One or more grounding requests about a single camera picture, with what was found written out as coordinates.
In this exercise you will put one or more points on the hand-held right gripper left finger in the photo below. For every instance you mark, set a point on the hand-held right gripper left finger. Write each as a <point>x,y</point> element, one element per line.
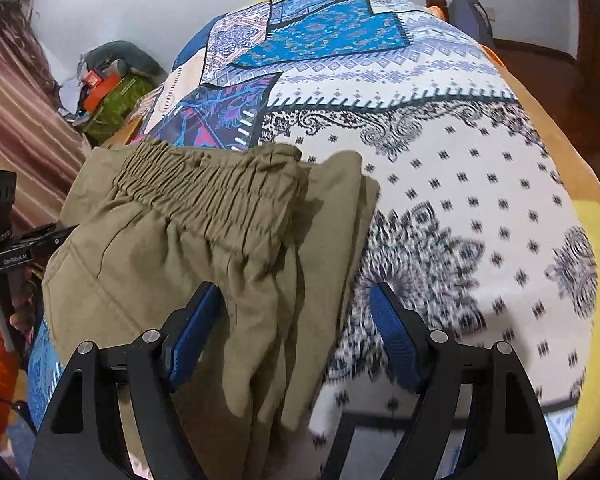
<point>192,340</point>

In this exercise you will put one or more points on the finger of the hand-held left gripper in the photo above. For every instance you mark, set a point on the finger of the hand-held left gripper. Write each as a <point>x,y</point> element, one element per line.
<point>52,235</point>

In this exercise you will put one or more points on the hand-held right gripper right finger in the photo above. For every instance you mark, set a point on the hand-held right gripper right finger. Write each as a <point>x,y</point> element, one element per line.
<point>397,345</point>

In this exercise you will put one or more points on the olive green pants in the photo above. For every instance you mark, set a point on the olive green pants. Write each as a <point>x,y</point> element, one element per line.
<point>220,270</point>

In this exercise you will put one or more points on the person's left hand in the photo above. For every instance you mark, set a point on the person's left hand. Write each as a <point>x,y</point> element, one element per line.
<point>26,310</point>

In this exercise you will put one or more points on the striped brown curtain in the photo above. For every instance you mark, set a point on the striped brown curtain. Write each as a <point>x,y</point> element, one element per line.
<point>20,125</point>

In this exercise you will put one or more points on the pile of white clothes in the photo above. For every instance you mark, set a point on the pile of white clothes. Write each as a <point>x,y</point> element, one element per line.
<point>72,92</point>

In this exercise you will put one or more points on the green storage box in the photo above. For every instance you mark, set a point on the green storage box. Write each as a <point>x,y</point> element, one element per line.
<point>120,105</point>

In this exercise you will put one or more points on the orange box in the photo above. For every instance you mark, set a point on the orange box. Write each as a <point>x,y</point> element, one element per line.
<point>100,87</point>

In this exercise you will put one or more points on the patchwork printed blanket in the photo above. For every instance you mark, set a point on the patchwork printed blanket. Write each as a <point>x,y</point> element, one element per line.
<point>455,170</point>

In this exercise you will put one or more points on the grey plush pillow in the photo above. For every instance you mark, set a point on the grey plush pillow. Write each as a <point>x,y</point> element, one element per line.
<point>130,55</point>

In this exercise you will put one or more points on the orange yellow bed sheet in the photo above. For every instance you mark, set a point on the orange yellow bed sheet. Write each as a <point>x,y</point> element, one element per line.
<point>580,160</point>

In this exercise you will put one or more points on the grey backpack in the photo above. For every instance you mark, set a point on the grey backpack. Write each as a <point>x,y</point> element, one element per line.
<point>470,20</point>

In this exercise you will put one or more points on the brown wooden post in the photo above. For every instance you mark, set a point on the brown wooden post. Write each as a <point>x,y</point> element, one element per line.
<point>436,6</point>

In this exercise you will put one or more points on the white wall socket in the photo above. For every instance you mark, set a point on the white wall socket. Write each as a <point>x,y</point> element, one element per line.
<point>490,12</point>

